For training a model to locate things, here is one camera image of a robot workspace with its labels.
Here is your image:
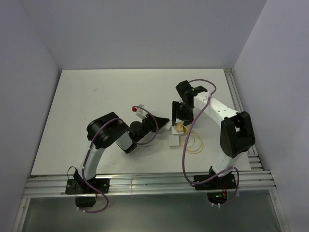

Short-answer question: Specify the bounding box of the white cube socket adapter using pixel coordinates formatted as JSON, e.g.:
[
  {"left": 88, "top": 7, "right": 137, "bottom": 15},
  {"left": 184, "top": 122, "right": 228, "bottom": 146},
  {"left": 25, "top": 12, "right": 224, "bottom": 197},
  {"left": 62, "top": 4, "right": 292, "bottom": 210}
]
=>
[{"left": 171, "top": 124, "right": 187, "bottom": 135}]

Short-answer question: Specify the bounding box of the aluminium rail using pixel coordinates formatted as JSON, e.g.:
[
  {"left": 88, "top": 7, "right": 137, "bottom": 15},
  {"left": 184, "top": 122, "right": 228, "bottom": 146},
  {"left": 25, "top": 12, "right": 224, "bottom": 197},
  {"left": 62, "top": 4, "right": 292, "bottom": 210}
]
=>
[
  {"left": 223, "top": 68, "right": 263, "bottom": 170},
  {"left": 22, "top": 171, "right": 276, "bottom": 198}
]

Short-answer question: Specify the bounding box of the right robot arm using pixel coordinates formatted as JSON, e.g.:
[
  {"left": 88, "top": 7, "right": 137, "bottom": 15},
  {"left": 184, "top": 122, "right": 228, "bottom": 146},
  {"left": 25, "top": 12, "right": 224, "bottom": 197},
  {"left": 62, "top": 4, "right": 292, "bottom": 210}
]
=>
[{"left": 172, "top": 80, "right": 255, "bottom": 189}]

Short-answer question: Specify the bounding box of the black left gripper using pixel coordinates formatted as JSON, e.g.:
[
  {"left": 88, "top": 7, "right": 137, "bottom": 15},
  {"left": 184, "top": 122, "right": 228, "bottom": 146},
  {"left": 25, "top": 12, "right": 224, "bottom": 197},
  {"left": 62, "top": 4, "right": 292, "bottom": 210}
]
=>
[{"left": 135, "top": 114, "right": 169, "bottom": 144}]

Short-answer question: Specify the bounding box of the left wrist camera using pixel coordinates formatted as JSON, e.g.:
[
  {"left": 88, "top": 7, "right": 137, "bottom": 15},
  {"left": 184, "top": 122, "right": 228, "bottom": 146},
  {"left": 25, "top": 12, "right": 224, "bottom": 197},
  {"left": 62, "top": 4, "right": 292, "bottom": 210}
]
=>
[{"left": 132, "top": 104, "right": 147, "bottom": 120}]

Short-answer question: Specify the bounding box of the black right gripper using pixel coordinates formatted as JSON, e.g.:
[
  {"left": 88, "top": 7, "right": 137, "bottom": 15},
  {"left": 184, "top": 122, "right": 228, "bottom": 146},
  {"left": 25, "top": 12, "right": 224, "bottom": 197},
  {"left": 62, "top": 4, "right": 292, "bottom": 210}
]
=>
[{"left": 172, "top": 101, "right": 194, "bottom": 127}]

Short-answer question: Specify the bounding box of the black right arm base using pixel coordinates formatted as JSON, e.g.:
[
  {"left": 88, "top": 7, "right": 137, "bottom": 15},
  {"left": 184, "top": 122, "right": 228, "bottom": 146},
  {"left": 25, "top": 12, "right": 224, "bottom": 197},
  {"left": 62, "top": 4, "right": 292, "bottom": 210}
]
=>
[{"left": 195, "top": 173, "right": 237, "bottom": 190}]

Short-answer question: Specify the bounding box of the aluminium right rail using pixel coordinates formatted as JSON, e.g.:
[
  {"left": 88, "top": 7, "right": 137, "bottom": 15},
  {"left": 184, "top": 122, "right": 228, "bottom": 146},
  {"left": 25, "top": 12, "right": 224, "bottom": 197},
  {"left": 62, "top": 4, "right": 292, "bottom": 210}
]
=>
[{"left": 223, "top": 68, "right": 263, "bottom": 170}]

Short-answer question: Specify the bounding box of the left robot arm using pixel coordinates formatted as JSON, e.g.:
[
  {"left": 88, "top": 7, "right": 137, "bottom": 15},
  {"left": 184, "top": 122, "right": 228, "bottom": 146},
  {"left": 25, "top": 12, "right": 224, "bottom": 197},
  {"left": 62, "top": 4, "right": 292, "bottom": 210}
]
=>
[{"left": 73, "top": 112, "right": 169, "bottom": 193}]

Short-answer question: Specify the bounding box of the white USB charger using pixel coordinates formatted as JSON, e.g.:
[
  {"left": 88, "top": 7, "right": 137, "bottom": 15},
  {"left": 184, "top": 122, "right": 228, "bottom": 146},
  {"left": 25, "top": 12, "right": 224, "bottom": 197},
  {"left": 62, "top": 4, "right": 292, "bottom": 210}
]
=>
[
  {"left": 169, "top": 135, "right": 181, "bottom": 147},
  {"left": 164, "top": 122, "right": 171, "bottom": 130}
]

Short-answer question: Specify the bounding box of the aluminium front rail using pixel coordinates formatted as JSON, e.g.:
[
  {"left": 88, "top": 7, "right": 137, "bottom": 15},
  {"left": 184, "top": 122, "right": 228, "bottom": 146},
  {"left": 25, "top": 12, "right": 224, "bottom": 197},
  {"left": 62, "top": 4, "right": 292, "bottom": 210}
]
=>
[{"left": 22, "top": 171, "right": 276, "bottom": 198}]

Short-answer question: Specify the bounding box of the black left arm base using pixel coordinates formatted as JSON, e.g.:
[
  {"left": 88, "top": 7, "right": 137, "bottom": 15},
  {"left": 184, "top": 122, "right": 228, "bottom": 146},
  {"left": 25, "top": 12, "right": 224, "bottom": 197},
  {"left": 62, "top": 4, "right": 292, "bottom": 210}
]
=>
[{"left": 65, "top": 178, "right": 110, "bottom": 195}]

